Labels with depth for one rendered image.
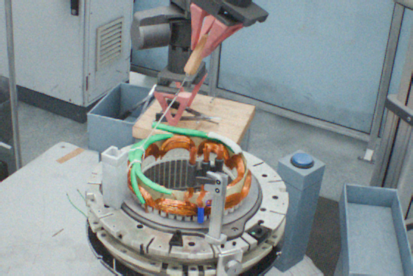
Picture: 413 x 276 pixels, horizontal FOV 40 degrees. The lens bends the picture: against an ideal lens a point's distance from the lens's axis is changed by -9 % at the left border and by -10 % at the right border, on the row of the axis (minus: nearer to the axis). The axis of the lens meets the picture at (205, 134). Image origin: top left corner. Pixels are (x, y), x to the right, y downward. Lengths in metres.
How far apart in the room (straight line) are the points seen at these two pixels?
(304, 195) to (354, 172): 2.05
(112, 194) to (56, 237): 0.48
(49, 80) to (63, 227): 2.16
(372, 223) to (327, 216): 1.75
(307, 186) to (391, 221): 0.20
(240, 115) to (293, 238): 0.28
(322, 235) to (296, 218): 1.50
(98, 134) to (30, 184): 0.35
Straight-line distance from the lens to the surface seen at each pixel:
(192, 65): 0.85
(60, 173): 1.57
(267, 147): 3.31
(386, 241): 1.04
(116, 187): 0.89
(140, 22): 1.07
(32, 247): 1.34
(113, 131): 1.23
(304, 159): 1.18
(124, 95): 1.38
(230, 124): 1.22
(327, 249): 2.63
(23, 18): 3.48
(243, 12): 0.78
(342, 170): 3.23
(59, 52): 3.35
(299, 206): 1.19
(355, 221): 1.07
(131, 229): 0.87
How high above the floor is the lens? 1.64
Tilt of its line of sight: 29 degrees down
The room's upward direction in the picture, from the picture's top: 5 degrees clockwise
